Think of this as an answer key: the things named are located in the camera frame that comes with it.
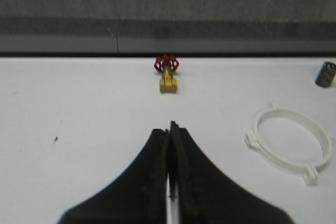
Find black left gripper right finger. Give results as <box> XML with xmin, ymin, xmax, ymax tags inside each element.
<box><xmin>170</xmin><ymin>121</ymin><xmax>293</xmax><ymax>223</ymax></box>

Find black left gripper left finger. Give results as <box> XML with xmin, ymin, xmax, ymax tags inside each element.
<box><xmin>59</xmin><ymin>129</ymin><xmax>169</xmax><ymax>223</ymax></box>

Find white half pipe clamp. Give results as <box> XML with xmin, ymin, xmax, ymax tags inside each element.
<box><xmin>245</xmin><ymin>109</ymin><xmax>317</xmax><ymax>186</ymax></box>
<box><xmin>260</xmin><ymin>103</ymin><xmax>334</xmax><ymax>185</ymax></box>

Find brass valve red handwheel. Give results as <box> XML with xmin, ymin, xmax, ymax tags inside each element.
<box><xmin>154</xmin><ymin>54</ymin><xmax>179</xmax><ymax>93</ymax></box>

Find black cylindrical capacitor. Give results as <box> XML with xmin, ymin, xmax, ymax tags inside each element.
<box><xmin>314</xmin><ymin>61</ymin><xmax>335</xmax><ymax>88</ymax></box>

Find grey stone ledge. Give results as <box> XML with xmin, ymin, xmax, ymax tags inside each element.
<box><xmin>1</xmin><ymin>0</ymin><xmax>335</xmax><ymax>39</ymax></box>

